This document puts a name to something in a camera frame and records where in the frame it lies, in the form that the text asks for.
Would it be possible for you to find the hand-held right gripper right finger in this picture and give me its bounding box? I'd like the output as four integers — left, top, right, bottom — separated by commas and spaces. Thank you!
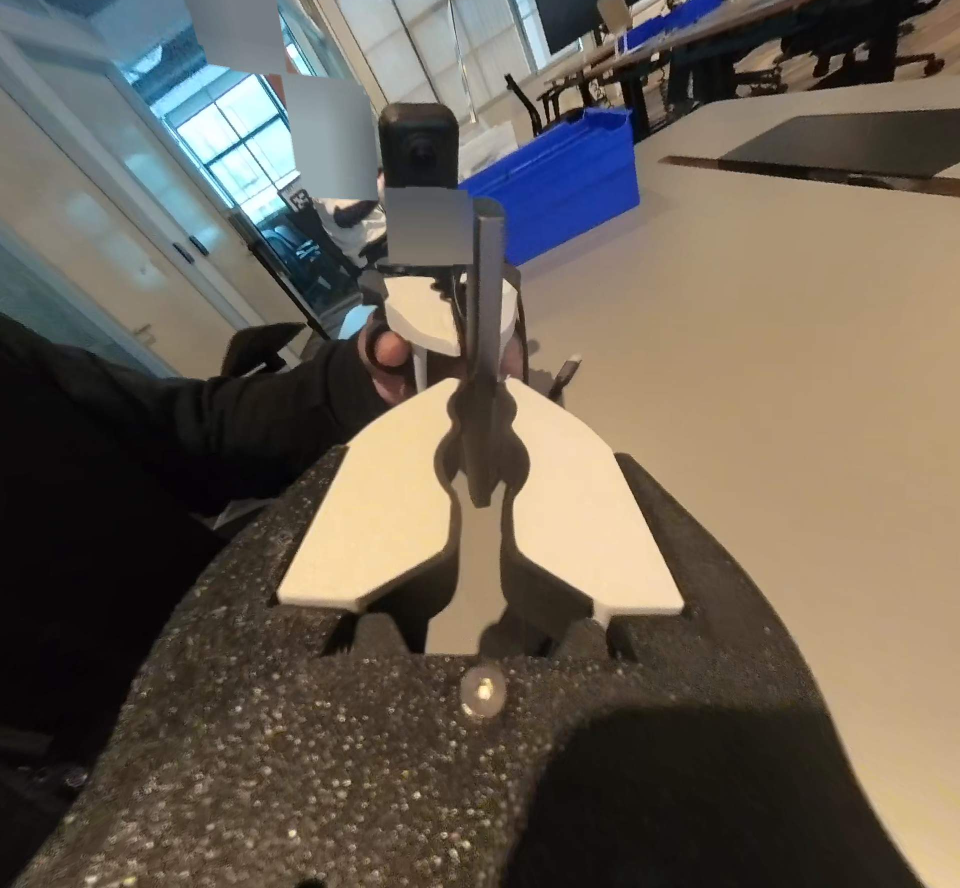
496, 377, 687, 655

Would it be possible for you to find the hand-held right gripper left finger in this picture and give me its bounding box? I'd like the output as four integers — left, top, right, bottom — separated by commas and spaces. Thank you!
276, 377, 462, 655

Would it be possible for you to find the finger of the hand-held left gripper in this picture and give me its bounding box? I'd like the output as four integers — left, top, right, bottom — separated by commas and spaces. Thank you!
497, 275, 521, 353
382, 273, 468, 390

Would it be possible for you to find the grey usb hub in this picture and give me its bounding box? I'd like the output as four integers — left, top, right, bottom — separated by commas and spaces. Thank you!
453, 200, 510, 510

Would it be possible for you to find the black usb cable red plug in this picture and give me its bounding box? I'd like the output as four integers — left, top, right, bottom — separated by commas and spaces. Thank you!
446, 266, 584, 403

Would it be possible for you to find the blue plastic bin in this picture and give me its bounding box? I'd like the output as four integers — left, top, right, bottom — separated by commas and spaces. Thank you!
457, 107, 640, 267

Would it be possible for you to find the person's left hand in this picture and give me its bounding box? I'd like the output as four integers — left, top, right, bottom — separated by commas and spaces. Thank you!
357, 317, 421, 409

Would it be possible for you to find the black office chair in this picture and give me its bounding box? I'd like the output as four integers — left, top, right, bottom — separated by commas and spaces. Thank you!
504, 73, 549, 138

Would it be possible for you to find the small blue bin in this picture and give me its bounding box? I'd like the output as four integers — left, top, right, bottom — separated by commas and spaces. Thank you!
622, 0, 729, 53

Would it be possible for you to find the black desk cable cover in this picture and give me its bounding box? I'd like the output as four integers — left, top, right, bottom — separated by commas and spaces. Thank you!
723, 108, 960, 180

